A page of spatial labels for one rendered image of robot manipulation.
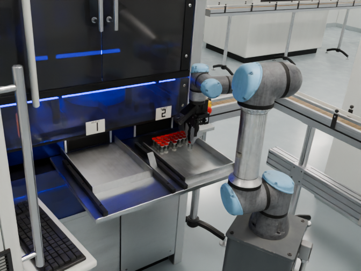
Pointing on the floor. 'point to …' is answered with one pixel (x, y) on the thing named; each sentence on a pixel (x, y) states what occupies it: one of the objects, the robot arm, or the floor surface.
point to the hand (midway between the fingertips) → (189, 140)
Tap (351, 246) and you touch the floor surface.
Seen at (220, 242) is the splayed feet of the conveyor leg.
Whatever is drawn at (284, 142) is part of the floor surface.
